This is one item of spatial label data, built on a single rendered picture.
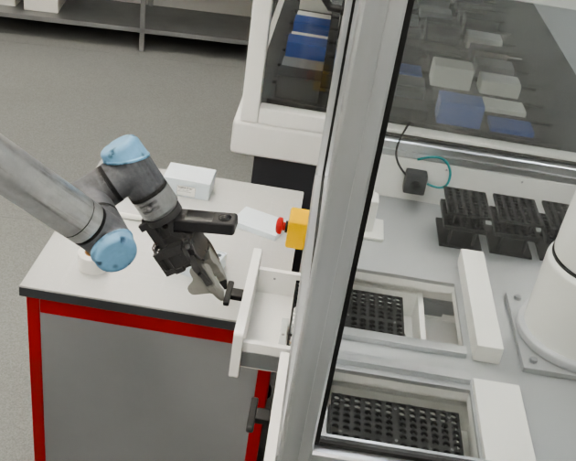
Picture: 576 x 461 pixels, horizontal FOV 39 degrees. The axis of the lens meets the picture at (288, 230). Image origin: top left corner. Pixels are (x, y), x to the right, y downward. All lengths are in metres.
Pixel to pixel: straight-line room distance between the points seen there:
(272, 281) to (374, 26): 1.02
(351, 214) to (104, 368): 1.20
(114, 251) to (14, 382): 1.44
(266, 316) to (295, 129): 0.77
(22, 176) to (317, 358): 0.54
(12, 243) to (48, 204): 2.08
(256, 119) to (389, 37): 1.54
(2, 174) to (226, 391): 0.89
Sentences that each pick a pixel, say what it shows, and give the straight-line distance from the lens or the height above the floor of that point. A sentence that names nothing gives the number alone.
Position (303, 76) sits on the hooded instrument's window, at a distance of 2.24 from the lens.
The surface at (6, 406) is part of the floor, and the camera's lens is 2.66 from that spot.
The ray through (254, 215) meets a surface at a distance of 2.10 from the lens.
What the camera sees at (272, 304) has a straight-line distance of 1.70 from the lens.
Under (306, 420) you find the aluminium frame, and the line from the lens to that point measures 1.02.
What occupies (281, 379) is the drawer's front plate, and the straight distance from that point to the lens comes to 1.39.
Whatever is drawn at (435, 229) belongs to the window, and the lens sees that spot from 0.87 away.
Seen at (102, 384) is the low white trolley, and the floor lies 0.50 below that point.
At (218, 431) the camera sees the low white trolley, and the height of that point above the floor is 0.41.
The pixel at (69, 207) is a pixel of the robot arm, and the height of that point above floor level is 1.19.
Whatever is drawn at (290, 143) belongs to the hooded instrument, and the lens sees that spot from 2.30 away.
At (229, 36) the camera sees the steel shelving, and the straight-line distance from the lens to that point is 5.28.
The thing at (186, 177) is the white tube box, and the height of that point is 0.81.
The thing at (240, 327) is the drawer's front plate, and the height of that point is 0.93.
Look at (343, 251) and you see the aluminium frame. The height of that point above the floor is 1.40.
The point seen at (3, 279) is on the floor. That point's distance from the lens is 3.17.
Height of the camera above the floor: 1.86
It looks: 32 degrees down
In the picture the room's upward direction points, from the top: 9 degrees clockwise
